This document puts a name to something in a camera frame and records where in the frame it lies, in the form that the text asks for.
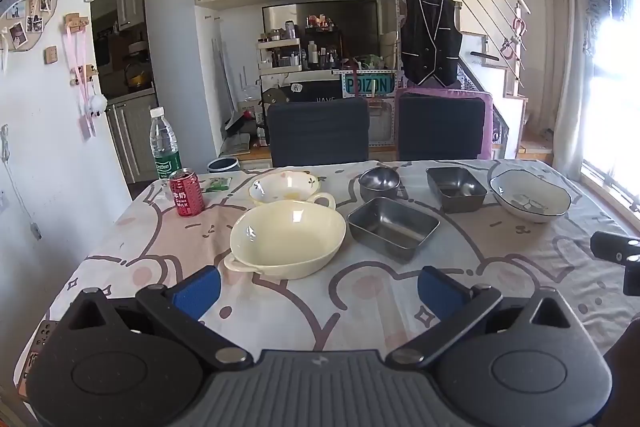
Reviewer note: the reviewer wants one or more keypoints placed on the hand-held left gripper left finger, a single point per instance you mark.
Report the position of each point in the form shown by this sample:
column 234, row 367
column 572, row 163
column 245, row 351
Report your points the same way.
column 197, row 292

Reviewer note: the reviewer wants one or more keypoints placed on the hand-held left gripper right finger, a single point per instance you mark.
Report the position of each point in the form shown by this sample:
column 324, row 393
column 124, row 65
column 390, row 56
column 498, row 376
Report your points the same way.
column 440, row 293

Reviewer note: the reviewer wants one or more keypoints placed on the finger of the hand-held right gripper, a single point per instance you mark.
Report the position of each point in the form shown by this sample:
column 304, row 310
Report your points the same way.
column 612, row 246
column 632, row 277

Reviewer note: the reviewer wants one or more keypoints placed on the large rectangular steel tray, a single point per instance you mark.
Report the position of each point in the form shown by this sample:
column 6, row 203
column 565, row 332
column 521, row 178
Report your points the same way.
column 392, row 229

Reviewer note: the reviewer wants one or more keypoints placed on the floral yellow-rimmed ceramic bowl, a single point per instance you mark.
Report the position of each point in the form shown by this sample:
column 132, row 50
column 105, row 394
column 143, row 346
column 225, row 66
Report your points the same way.
column 282, row 189

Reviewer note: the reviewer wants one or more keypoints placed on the white oval dark-rimmed bowl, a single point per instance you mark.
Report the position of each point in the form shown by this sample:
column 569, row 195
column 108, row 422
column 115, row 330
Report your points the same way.
column 530, row 197

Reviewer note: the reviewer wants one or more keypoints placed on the red drink can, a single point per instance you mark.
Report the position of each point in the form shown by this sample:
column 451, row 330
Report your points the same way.
column 187, row 194

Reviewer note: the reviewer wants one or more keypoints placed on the cartoon printed tablecloth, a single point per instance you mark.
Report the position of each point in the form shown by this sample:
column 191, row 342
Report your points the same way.
column 300, row 302

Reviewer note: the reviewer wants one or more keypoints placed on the small rectangular steel tray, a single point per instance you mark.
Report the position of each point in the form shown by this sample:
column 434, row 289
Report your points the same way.
column 457, row 189

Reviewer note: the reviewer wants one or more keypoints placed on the green and white packet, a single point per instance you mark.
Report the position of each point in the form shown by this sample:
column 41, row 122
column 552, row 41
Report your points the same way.
column 216, row 184

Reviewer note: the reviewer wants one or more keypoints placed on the round steel bowl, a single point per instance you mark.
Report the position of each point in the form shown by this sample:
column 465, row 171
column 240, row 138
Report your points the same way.
column 379, row 184

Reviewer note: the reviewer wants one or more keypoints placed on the grey trash bin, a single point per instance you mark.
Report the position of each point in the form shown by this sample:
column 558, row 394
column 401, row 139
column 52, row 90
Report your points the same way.
column 223, row 165

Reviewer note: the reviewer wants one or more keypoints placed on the clear plastic water bottle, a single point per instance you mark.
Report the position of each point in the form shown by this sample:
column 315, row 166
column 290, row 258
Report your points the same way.
column 165, row 142

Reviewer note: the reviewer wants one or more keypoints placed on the dark blue chair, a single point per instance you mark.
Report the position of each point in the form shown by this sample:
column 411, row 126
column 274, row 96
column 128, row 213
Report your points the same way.
column 317, row 132
column 440, row 127

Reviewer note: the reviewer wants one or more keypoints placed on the grey kitchen base cabinet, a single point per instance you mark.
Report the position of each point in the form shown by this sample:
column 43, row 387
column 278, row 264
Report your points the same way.
column 130, row 137

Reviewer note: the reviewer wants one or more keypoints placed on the beige curtain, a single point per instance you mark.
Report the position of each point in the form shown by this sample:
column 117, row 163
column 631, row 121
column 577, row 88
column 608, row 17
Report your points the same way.
column 570, row 82

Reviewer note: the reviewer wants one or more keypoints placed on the white staircase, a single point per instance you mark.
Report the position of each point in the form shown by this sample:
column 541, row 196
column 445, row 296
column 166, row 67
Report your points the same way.
column 505, row 107

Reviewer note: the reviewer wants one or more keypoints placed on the white plush toy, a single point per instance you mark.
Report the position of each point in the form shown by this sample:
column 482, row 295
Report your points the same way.
column 95, row 103

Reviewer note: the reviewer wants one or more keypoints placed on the teal sign plate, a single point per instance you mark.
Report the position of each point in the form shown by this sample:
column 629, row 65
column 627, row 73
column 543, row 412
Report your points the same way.
column 367, row 85

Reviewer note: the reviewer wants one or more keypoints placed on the yellow kettle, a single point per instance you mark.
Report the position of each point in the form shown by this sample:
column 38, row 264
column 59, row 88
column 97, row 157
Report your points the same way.
column 136, row 77

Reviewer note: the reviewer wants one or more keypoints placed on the black printed box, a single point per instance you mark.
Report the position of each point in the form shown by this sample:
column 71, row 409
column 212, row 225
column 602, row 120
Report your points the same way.
column 315, row 91

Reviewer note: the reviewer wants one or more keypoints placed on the white storage rack with bottles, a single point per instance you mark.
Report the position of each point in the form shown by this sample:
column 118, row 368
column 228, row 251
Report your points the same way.
column 279, row 54

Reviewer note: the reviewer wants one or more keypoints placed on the black vest with white trim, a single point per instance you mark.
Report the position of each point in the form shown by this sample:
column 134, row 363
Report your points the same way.
column 431, row 37

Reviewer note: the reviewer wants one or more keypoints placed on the pink ribbon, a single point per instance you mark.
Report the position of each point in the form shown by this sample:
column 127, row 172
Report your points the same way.
column 82, row 57

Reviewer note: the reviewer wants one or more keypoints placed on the white wall socket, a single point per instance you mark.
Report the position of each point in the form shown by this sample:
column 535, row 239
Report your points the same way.
column 36, row 232

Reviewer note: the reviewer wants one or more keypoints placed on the wooden wall hook rack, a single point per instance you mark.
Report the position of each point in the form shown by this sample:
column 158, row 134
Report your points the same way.
column 76, row 21

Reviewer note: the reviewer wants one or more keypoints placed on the grey kitchen wall cabinet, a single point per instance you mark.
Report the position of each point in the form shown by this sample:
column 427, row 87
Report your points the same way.
column 130, row 2

